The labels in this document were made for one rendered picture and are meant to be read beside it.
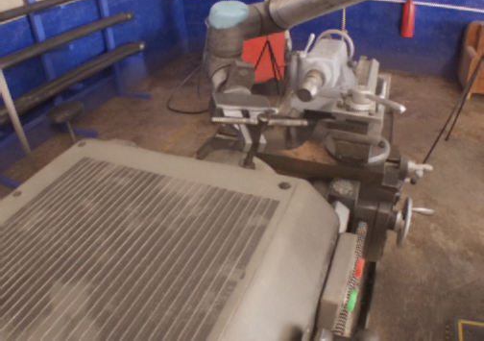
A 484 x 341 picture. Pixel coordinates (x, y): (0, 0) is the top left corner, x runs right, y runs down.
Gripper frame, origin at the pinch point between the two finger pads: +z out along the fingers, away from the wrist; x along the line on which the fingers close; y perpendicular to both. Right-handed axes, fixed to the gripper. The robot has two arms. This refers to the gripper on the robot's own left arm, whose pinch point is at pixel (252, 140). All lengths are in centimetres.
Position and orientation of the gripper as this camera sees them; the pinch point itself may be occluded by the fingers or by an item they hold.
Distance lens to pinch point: 71.9
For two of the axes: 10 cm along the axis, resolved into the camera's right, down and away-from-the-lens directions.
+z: 2.4, 7.1, -6.6
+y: -2.5, 7.0, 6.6
